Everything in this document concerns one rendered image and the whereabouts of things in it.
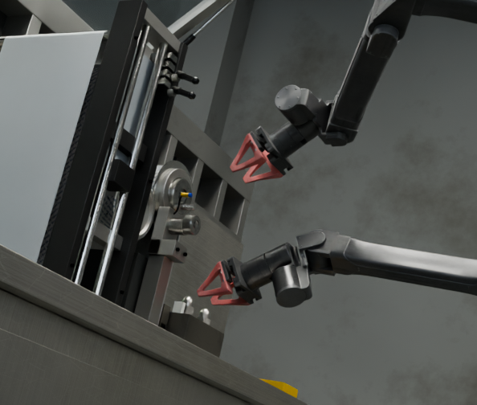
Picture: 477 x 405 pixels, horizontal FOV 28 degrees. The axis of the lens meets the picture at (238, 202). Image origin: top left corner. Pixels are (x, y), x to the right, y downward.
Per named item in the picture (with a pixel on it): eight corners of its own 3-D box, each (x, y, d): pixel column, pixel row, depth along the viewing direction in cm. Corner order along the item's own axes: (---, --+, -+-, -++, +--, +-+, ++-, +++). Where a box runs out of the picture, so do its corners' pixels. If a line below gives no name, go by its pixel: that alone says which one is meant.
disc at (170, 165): (148, 219, 187) (163, 149, 190) (146, 219, 187) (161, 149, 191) (185, 240, 199) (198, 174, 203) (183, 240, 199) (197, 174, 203)
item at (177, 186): (192, 177, 197) (193, 212, 197) (184, 176, 198) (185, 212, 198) (172, 180, 190) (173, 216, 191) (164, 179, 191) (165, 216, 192)
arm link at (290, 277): (330, 258, 188) (323, 228, 183) (341, 301, 180) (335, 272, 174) (272, 272, 189) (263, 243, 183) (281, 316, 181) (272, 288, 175)
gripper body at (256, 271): (254, 302, 190) (287, 287, 188) (232, 288, 181) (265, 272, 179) (246, 275, 193) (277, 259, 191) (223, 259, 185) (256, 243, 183)
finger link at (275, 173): (255, 197, 194) (292, 170, 192) (240, 184, 188) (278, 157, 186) (242, 173, 197) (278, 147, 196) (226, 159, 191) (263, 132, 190)
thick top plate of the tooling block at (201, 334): (183, 342, 192) (189, 313, 194) (32, 322, 212) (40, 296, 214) (218, 360, 205) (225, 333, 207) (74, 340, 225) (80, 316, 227)
